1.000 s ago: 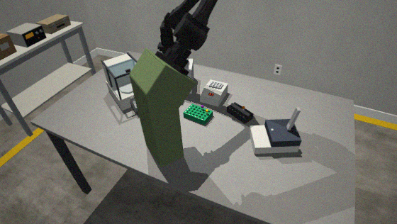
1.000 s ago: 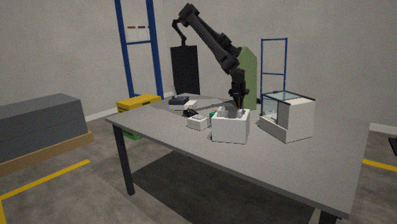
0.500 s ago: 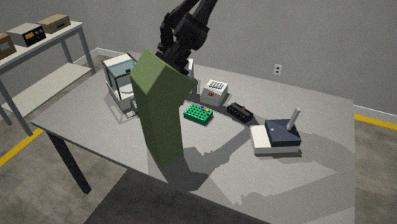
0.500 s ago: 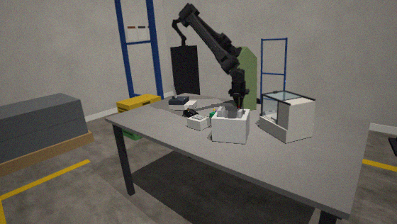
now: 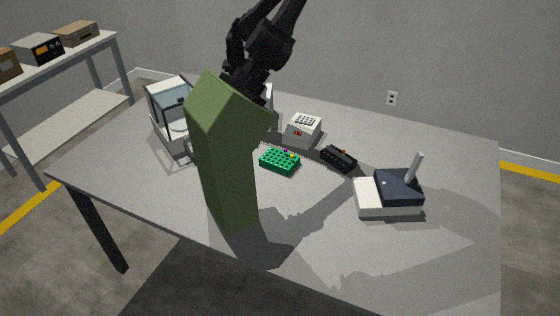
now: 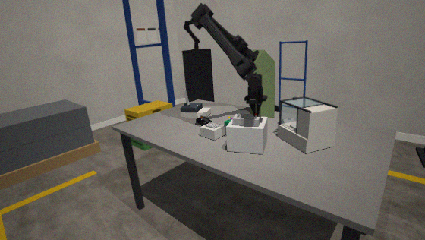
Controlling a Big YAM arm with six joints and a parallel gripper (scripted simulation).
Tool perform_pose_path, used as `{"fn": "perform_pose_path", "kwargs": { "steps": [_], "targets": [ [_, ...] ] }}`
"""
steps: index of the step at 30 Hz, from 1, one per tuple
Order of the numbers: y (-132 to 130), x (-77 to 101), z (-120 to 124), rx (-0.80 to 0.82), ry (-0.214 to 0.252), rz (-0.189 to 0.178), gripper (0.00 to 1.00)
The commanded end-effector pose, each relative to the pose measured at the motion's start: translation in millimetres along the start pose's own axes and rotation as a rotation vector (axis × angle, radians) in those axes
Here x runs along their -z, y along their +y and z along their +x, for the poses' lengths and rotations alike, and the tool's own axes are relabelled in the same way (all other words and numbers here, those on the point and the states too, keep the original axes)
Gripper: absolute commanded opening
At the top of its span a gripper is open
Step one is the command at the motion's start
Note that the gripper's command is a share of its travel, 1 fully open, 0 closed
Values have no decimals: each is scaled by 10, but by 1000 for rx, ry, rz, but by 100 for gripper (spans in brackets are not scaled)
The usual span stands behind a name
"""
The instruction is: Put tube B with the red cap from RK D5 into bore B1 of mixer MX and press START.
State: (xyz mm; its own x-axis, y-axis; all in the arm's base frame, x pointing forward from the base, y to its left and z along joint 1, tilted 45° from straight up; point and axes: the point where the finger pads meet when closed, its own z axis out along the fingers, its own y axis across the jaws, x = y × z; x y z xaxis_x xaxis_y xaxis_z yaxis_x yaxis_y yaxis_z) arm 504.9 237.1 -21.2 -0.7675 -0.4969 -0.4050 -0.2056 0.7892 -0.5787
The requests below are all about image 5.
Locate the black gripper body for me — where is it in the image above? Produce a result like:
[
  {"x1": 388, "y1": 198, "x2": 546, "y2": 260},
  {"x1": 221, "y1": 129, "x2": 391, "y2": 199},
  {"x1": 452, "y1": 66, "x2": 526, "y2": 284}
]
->
[{"x1": 222, "y1": 49, "x2": 246, "y2": 72}]

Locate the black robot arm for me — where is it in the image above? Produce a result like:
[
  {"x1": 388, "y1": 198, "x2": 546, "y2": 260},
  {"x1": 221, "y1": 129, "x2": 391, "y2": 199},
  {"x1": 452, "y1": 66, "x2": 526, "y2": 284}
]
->
[{"x1": 219, "y1": 0, "x2": 307, "y2": 107}]

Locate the green tube rack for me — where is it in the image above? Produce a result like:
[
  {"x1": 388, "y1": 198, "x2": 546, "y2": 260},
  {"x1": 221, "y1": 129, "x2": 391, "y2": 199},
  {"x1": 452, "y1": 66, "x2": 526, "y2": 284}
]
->
[{"x1": 259, "y1": 146, "x2": 300, "y2": 177}]

